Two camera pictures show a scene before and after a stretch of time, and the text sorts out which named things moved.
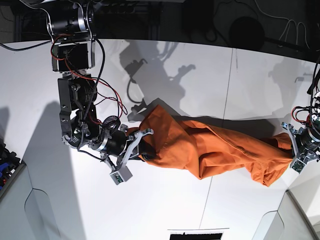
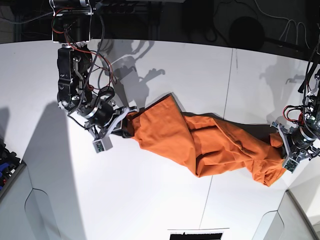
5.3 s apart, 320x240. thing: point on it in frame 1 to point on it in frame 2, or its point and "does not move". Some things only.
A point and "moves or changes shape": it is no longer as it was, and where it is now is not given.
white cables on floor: (296, 27) does not move
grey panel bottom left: (26, 213) does not move
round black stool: (247, 32) does not move
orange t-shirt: (204, 150) moves or changes shape
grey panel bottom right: (289, 222) does not move
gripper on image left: (116, 147) to (103, 117)
